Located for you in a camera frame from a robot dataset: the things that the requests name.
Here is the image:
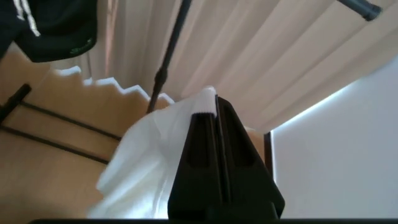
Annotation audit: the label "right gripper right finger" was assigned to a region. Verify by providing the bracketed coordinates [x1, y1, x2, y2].
[216, 95, 285, 219]

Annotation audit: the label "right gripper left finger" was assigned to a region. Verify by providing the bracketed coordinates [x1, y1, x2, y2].
[167, 112, 223, 219]

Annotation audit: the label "white garment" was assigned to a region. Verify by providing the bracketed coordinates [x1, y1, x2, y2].
[86, 85, 218, 219]

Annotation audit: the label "black shorts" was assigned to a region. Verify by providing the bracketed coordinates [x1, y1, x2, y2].
[0, 0, 98, 63]

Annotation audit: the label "black clothes rack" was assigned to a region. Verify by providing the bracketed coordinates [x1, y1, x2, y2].
[0, 0, 382, 165]

